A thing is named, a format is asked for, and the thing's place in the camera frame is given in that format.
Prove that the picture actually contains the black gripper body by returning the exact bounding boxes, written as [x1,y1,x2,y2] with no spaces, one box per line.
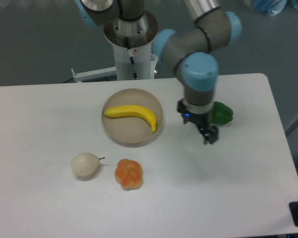
[177,99,213,129]

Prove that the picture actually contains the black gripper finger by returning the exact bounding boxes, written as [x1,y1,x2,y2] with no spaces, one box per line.
[207,125,219,144]
[200,128,209,145]

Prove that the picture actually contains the yellow banana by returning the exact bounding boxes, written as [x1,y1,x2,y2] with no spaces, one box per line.
[104,105,157,133]

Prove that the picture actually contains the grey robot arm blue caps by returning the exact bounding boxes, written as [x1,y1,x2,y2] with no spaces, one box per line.
[76,0,242,144]

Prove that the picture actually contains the beige round plate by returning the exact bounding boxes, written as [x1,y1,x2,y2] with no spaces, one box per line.
[101,88,163,147]

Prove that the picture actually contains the green bell pepper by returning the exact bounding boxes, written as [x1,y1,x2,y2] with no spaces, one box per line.
[210,101,233,124]

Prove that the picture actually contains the orange knotted bread roll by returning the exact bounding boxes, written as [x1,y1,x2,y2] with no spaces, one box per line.
[114,159,143,190]

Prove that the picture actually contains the white pear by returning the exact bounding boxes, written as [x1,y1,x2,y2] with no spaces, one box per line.
[71,152,104,180]

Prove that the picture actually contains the blue plastic bag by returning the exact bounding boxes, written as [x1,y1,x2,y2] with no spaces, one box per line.
[242,0,298,16]

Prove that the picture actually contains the white metal frame bracket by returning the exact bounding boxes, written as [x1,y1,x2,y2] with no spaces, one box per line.
[71,67,116,82]

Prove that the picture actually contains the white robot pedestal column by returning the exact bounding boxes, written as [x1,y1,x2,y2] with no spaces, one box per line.
[104,11,158,81]

